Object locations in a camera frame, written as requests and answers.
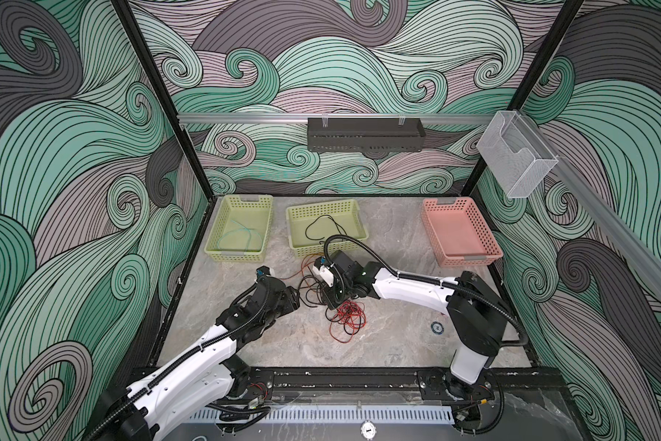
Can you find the red cables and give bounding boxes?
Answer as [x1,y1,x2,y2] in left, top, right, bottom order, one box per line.
[285,258,367,344]

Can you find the green cable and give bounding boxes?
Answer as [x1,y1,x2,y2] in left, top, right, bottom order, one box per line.
[217,219,265,252]

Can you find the pink plastic basket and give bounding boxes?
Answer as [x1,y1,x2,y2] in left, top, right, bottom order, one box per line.
[421,197,503,268]

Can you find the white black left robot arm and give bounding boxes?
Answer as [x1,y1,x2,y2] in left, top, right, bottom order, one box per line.
[84,268,300,440]

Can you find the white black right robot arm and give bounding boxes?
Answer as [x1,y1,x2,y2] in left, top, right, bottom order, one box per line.
[312,234,529,401]

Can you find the middle light green basket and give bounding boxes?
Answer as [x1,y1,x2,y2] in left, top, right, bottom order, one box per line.
[286,198,369,258]

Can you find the light green basket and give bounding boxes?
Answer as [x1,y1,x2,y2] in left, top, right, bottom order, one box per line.
[286,198,369,258]
[205,195,274,263]

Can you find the left light green basket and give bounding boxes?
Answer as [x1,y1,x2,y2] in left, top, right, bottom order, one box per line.
[205,195,274,263]

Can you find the round black blue token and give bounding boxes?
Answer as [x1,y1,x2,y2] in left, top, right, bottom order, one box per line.
[431,322,444,334]

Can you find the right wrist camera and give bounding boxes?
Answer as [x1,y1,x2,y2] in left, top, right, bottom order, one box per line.
[311,257,334,287]

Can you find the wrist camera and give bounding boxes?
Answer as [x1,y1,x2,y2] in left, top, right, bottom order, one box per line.
[311,257,334,287]
[255,266,275,279]

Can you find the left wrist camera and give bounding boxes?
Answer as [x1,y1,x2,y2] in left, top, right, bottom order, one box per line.
[255,266,275,279]

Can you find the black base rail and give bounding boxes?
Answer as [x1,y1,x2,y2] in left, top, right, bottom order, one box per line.
[211,367,565,404]

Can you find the white slotted cable duct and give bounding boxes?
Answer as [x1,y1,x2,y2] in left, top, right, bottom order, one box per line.
[189,404,455,426]

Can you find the black wall-mounted tray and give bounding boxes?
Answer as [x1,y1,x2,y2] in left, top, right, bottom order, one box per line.
[307,117,426,154]

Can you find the clear acrylic wall box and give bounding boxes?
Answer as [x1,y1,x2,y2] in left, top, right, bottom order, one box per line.
[477,110,558,200]

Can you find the aluminium wall rail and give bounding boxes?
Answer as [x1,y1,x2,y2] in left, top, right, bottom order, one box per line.
[177,112,494,127]

